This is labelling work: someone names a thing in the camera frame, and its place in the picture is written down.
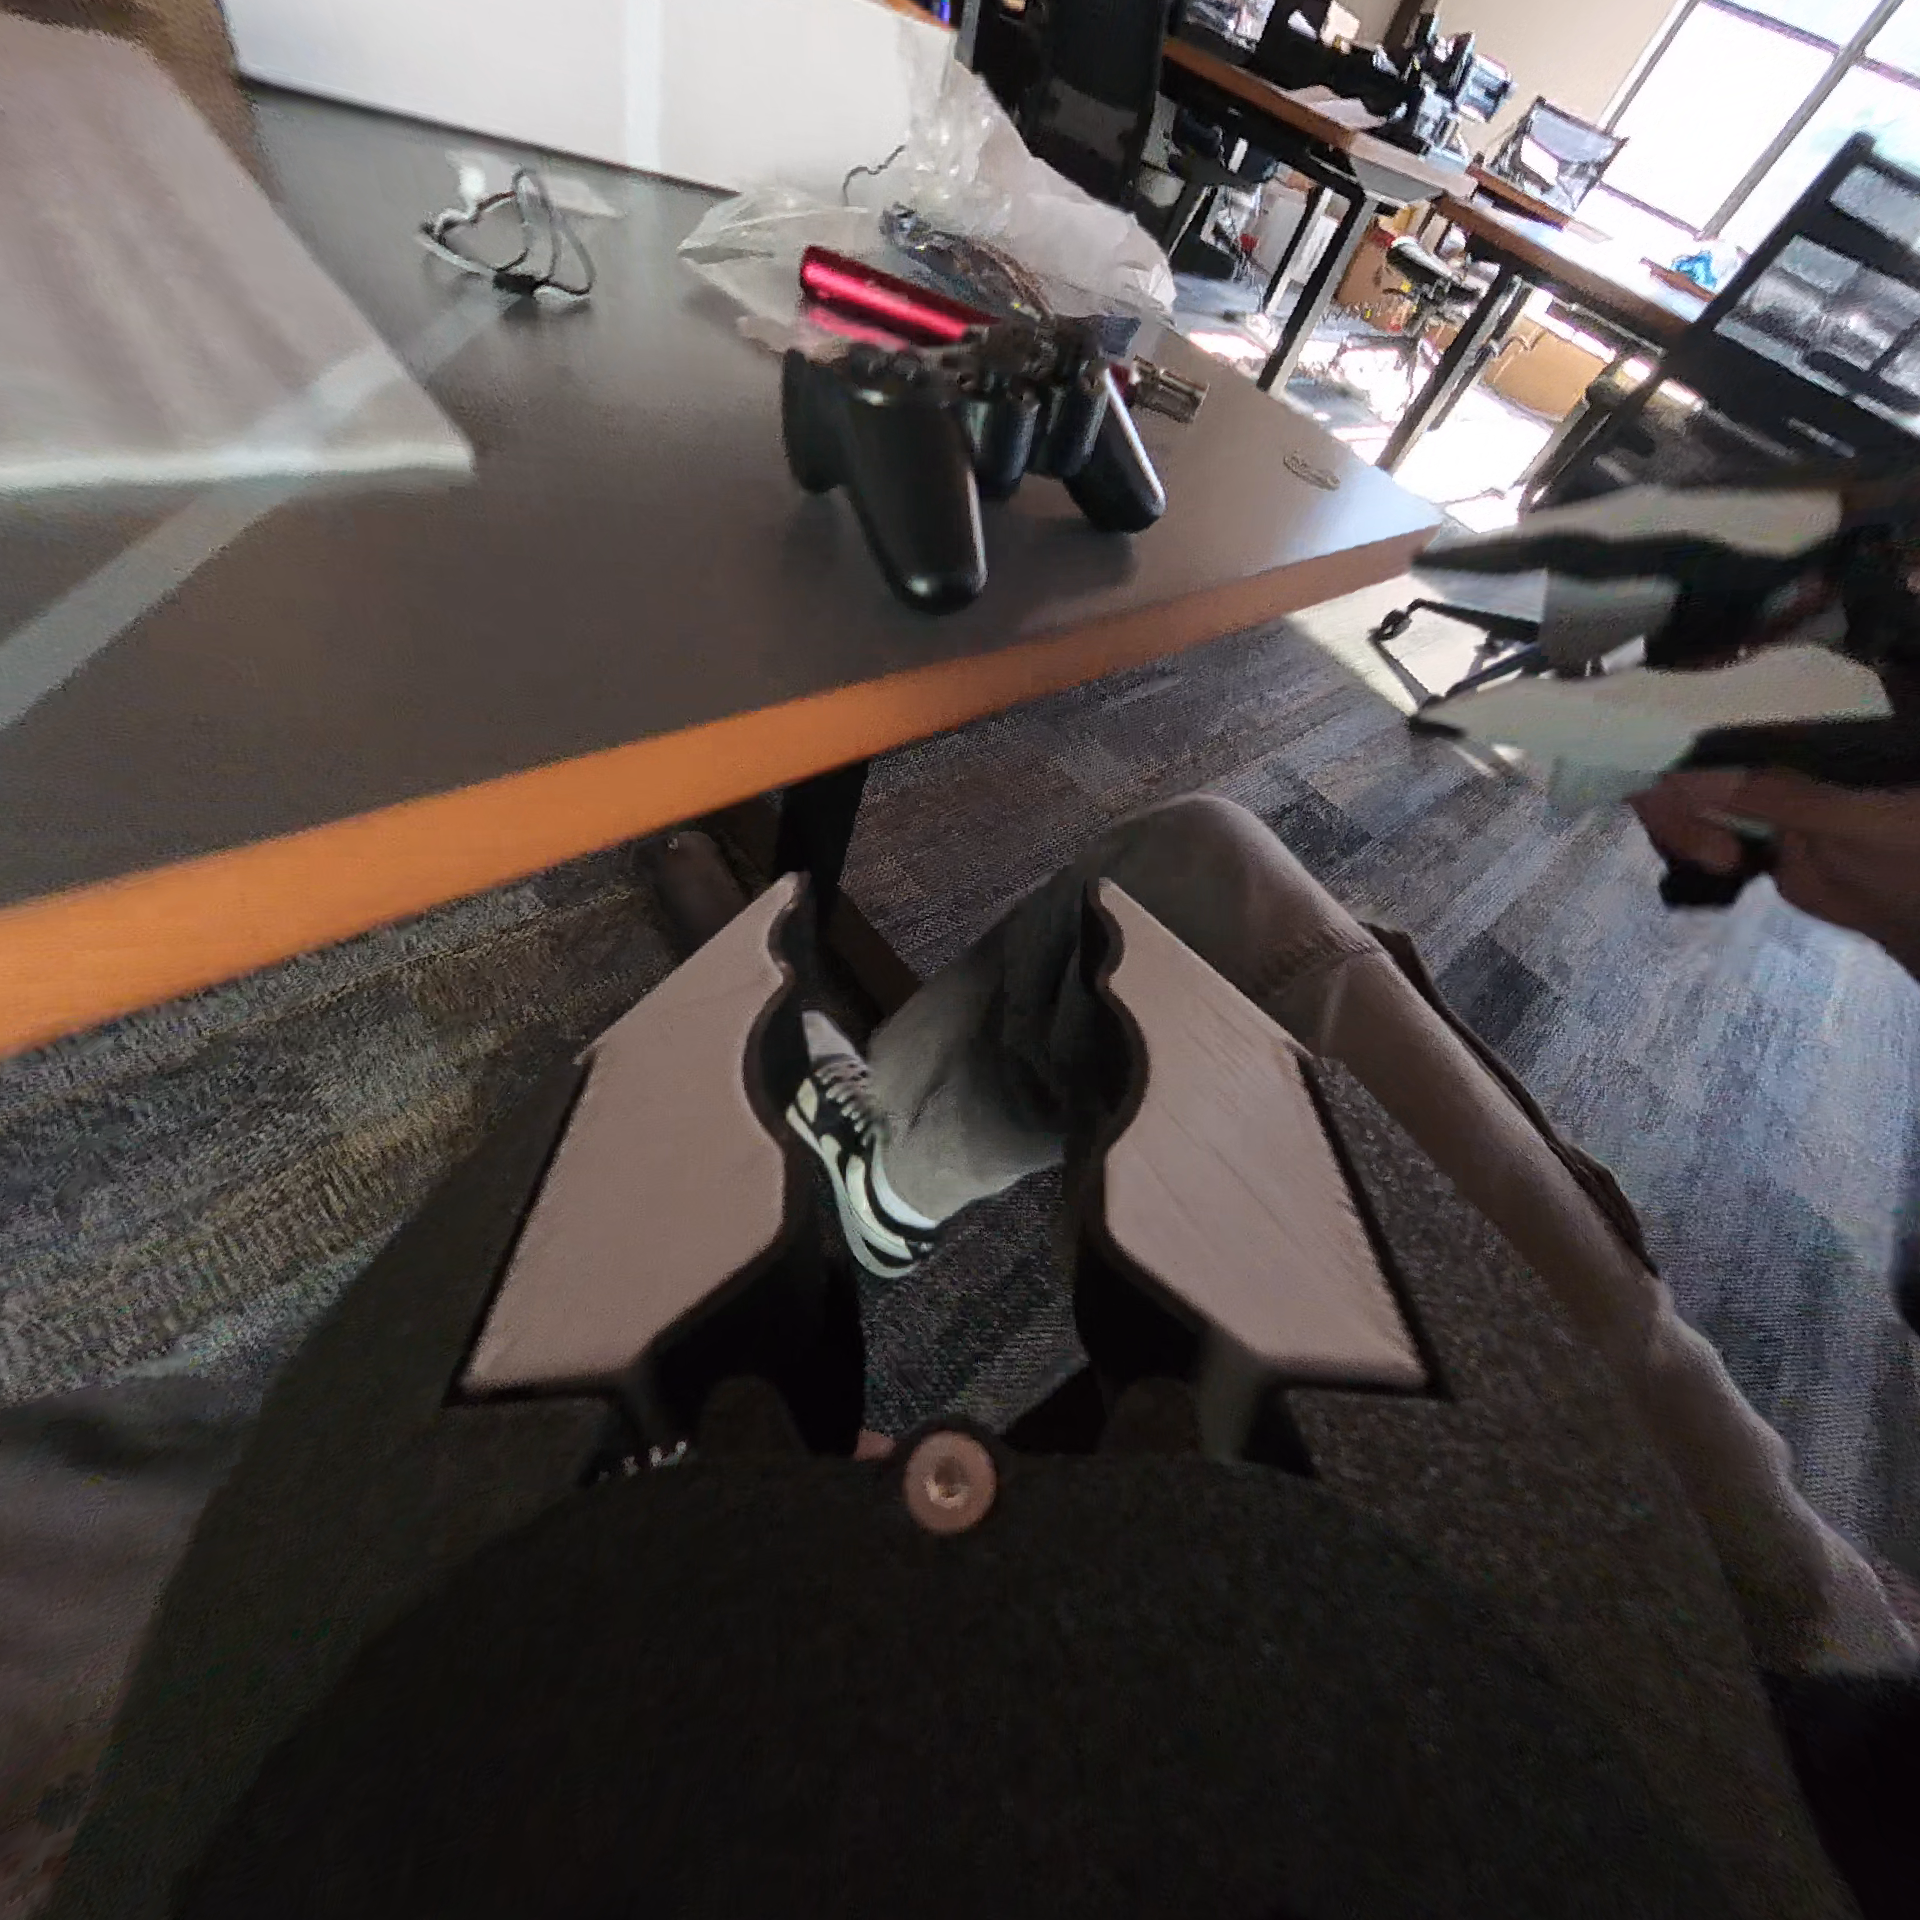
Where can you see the wooden office desk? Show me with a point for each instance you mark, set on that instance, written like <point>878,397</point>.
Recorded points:
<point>1502,225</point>

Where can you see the person's right hand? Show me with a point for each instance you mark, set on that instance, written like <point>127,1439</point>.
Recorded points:
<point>1829,872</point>

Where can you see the crumpled clear plastic wrap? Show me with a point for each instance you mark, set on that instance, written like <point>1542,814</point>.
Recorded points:
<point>936,147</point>

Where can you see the white foam sheet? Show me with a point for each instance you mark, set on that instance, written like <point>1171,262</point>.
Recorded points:
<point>181,301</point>

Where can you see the clear plastic bags pile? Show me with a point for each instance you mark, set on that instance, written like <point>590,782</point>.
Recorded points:
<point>1082,240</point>

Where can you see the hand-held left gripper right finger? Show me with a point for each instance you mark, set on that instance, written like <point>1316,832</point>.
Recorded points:
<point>1261,1198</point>

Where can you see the metal screwdriver bit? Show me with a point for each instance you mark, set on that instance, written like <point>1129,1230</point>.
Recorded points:
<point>1164,390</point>

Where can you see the white cardboard box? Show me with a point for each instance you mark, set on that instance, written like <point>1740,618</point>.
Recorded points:
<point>602,75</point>

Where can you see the black white sneaker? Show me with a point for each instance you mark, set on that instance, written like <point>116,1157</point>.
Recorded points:
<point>854,1157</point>

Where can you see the red electric screwdriver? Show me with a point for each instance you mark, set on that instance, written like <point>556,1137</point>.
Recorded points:
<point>872,294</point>

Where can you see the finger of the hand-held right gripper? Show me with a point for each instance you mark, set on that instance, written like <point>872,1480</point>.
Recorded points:
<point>1649,721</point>
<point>1649,515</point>

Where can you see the black mesh office chair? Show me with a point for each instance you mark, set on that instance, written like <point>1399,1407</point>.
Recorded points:
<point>1801,301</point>

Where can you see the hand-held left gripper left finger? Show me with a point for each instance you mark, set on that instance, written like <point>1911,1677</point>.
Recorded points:
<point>633,1198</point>

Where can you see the black game controller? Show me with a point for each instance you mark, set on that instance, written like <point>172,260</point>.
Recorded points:
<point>900,462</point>

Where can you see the bag of metal screws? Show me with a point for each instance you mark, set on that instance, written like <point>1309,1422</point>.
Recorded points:
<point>961,253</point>

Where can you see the large grid window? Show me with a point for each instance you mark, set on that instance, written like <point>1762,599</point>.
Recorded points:
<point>1740,105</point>

